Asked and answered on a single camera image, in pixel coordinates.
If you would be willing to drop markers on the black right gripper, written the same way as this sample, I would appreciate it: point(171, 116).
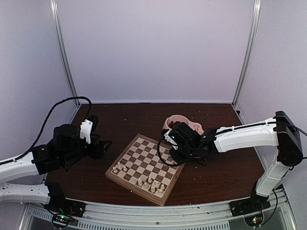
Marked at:
point(179, 160)

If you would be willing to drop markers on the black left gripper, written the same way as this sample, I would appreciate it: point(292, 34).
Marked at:
point(97, 151)

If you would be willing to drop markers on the pink double bowl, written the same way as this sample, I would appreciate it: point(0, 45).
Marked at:
point(193, 125)

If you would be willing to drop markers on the white bishop piece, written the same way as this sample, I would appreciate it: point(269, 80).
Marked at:
point(145, 185)

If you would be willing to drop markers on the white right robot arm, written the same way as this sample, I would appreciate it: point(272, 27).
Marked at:
point(277, 131)

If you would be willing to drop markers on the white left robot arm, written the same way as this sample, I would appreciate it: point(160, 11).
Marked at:
point(69, 145)

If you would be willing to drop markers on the dark chess pieces pile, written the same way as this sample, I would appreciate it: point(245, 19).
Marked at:
point(173, 124)

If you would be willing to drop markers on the wooden chess board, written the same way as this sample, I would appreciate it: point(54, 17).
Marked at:
point(142, 161)

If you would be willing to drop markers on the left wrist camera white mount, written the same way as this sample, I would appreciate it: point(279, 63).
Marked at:
point(87, 126)

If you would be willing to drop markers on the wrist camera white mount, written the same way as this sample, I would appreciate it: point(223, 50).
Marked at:
point(165, 134)
point(87, 126)

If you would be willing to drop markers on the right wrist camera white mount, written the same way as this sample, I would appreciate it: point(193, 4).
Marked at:
point(165, 134)

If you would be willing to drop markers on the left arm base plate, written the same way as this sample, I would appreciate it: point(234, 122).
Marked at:
point(67, 207)

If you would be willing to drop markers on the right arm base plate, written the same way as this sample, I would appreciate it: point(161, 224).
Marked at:
point(247, 206)

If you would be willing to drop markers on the front aluminium rail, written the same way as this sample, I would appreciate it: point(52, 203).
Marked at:
point(211, 216)

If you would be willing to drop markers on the left aluminium frame post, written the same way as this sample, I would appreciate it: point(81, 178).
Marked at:
point(62, 49)

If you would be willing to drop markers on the aluminium frame post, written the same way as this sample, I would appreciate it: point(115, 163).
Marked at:
point(62, 49)
point(248, 53)

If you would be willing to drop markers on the right aluminium frame post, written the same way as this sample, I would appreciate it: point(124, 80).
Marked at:
point(248, 53)

